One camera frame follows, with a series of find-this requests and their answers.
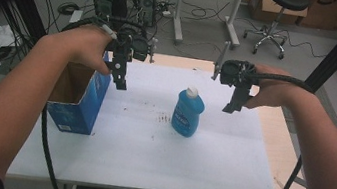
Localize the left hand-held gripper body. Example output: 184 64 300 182
103 27 160 73

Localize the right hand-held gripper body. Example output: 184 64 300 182
210 39 263 90

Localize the person's right hand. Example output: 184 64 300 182
242 62 300 116

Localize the person's left hand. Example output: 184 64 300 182
55 20 120 78

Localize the white power strip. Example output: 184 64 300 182
161 9 174 19

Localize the open blue cardboard box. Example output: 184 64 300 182
43 44 116 138

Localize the blue bottle with white cap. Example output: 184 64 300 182
168 84 209 141

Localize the black computer tower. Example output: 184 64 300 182
131 0 158 29

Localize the white desk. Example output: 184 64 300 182
164 0 277 59

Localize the black swivel stool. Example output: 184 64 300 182
240 0 312 64

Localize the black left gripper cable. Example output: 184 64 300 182
29 9 125 189

